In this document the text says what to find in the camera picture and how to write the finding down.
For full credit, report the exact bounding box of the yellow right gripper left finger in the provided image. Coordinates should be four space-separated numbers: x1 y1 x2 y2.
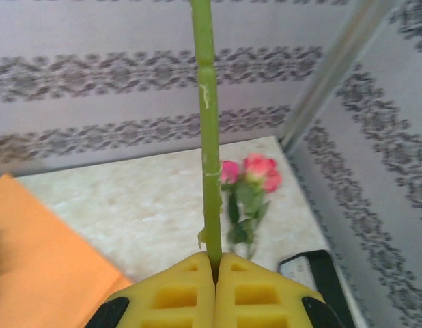
84 251 217 328

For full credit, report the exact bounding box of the orange wrapping paper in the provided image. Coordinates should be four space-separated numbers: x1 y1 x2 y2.
0 172 135 328

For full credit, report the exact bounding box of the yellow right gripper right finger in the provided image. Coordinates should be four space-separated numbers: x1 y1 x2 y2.
216 252 345 328

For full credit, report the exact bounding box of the black alarm clock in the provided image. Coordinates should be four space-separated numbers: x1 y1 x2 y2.
277 249 355 328

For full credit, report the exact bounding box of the right aluminium corner post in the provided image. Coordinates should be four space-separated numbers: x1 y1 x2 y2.
281 0 399 154

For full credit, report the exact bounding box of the red pink fake flower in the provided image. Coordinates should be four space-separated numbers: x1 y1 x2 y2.
219 152 283 260

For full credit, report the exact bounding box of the light blue fake flower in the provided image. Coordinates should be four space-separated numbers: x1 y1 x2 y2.
189 0 223 267

